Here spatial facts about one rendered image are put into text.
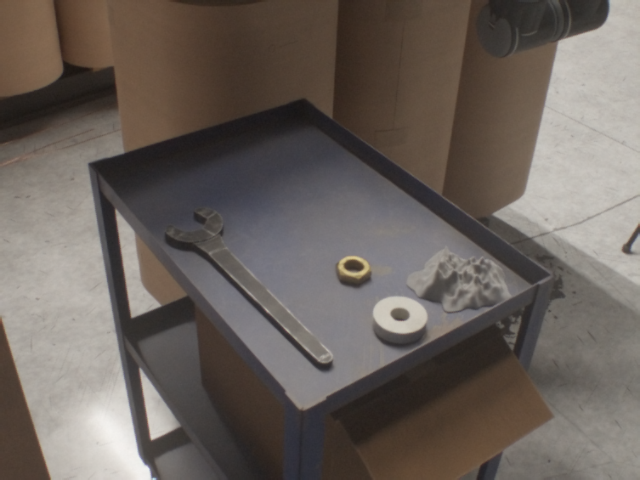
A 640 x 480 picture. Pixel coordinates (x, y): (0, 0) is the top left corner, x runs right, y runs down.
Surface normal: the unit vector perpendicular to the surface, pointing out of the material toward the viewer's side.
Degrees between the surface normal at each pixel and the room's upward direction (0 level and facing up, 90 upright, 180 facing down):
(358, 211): 0
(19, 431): 90
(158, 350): 0
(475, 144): 90
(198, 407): 0
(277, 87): 90
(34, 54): 90
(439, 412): 26
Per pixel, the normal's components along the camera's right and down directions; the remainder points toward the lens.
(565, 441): 0.04, -0.80
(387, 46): 0.15, 0.60
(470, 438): 0.28, -0.49
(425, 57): 0.66, 0.47
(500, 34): -0.83, 0.37
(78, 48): -0.32, 0.56
